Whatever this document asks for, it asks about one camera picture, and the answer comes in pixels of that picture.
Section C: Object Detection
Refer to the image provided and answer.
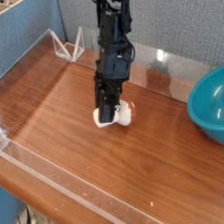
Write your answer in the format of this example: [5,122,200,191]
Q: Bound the clear acrylic corner bracket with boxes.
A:
[50,26,84,63]

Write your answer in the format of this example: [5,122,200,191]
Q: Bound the clear acrylic front barrier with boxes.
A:
[0,138,165,224]

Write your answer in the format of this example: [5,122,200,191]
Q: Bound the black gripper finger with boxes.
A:
[98,104,115,123]

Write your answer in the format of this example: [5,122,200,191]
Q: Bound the clear acrylic barrier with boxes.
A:
[0,29,67,136]
[70,18,217,112]
[0,138,165,224]

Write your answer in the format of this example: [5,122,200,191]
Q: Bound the clear acrylic left barrier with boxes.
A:
[0,29,67,136]

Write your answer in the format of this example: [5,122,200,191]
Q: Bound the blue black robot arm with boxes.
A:
[91,0,136,123]

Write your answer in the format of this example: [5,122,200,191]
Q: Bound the white plush mushroom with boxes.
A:
[93,99,136,127]

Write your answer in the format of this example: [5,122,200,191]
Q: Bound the blue plastic bowl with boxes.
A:
[187,65,224,144]

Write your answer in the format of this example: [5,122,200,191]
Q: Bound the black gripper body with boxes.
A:
[94,43,135,110]

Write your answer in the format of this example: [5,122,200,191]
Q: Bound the clear acrylic back barrier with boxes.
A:
[70,18,217,112]

